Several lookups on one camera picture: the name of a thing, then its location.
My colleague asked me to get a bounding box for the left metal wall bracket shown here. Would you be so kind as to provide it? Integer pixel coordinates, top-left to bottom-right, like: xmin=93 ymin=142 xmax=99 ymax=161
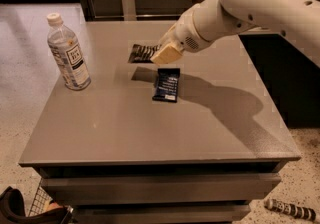
xmin=121 ymin=0 xmax=137 ymax=21

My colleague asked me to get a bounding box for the grey drawer cabinet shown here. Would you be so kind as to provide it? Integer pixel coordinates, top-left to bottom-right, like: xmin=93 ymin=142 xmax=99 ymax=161
xmin=20 ymin=21 xmax=300 ymax=224

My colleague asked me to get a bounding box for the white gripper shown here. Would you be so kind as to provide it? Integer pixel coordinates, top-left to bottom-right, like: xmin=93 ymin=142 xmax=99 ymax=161
xmin=151 ymin=9 xmax=213 ymax=65

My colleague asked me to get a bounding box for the black rxbar chocolate bar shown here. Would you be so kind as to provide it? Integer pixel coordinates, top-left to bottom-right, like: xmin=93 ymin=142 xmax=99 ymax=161
xmin=128 ymin=44 xmax=160 ymax=63

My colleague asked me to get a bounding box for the snack bar on floor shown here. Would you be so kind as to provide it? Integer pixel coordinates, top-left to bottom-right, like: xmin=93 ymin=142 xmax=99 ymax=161
xmin=264 ymin=199 xmax=320 ymax=223

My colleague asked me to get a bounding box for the clear plastic water bottle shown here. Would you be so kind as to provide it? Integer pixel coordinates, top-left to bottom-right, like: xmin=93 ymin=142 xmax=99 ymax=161
xmin=47 ymin=13 xmax=91 ymax=90

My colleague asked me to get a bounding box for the black chair with wire basket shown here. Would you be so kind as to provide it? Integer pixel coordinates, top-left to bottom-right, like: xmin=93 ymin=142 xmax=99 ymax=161
xmin=0 ymin=179 xmax=73 ymax=224

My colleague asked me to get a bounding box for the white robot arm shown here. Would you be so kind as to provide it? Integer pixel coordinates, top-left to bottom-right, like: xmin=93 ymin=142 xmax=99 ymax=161
xmin=151 ymin=0 xmax=320 ymax=66

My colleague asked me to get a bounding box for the blue rxbar snack bar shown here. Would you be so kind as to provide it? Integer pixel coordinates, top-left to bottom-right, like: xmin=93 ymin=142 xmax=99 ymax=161
xmin=152 ymin=68 xmax=180 ymax=103

